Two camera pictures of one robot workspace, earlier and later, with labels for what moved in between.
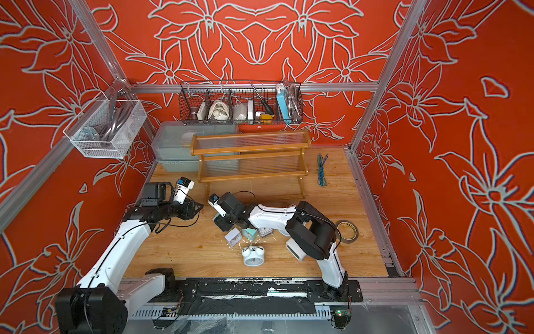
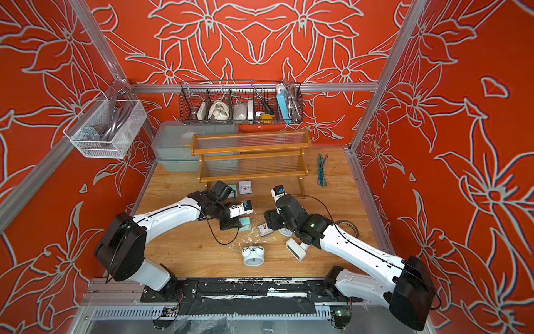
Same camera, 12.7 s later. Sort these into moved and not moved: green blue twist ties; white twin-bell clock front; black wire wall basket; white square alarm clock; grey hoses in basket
Moved: white square alarm clock
Not moved: black wire wall basket; green blue twist ties; white twin-bell clock front; grey hoses in basket
